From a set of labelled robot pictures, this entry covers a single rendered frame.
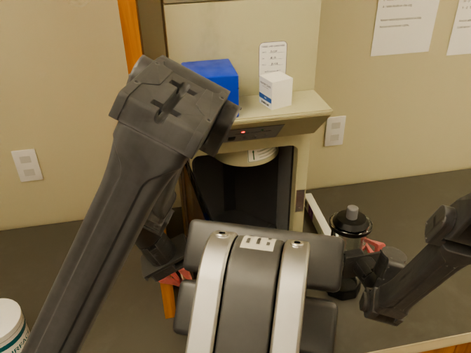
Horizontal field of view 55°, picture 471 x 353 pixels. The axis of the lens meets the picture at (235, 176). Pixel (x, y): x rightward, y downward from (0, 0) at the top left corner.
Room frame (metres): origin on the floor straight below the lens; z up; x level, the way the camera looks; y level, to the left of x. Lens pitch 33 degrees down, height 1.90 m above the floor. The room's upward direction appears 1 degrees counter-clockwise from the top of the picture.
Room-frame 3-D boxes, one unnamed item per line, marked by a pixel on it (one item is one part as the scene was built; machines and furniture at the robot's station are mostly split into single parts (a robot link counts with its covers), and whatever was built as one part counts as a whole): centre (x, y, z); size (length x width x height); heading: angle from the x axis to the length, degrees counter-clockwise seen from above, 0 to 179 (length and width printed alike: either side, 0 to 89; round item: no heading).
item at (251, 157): (1.03, -0.03, 1.34); 0.18 x 0.18 x 0.05
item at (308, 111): (0.87, -0.04, 1.46); 0.32 x 0.12 x 0.10; 101
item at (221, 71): (0.86, 0.05, 1.56); 0.10 x 0.10 x 0.09; 11
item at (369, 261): (0.79, -0.32, 1.11); 0.10 x 0.07 x 0.07; 101
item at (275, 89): (0.88, -0.09, 1.54); 0.05 x 0.05 x 0.06; 28
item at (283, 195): (1.05, 0.00, 1.19); 0.26 x 0.24 x 0.35; 101
